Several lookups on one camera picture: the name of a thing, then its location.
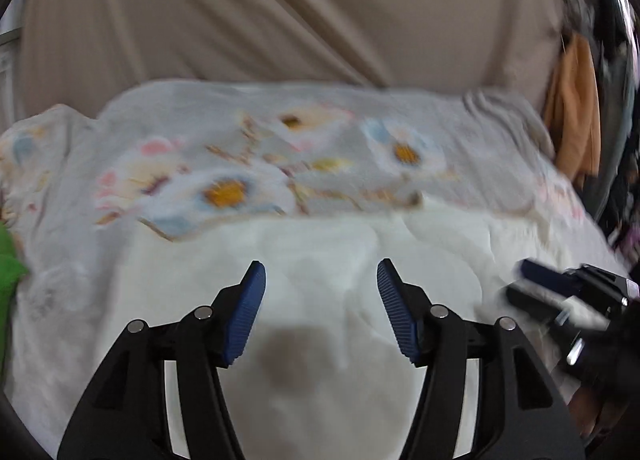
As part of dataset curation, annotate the cream quilted jacket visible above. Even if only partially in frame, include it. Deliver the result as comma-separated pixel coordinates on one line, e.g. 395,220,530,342
94,196,616,460

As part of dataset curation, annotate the person's right hand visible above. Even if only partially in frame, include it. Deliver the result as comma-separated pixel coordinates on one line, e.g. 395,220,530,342
567,385,630,440

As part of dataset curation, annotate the bright green garment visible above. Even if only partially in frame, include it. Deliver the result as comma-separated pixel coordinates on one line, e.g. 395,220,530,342
0,224,28,365

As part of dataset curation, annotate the grey floral fleece blanket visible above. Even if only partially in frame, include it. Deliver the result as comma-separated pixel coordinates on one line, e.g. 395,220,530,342
1,80,600,454

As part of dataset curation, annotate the orange brown garment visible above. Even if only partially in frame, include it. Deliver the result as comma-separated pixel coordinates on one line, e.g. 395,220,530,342
542,33,602,189

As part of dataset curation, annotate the white sheer curtain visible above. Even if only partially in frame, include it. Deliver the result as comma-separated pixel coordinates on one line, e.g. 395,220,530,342
0,0,24,131

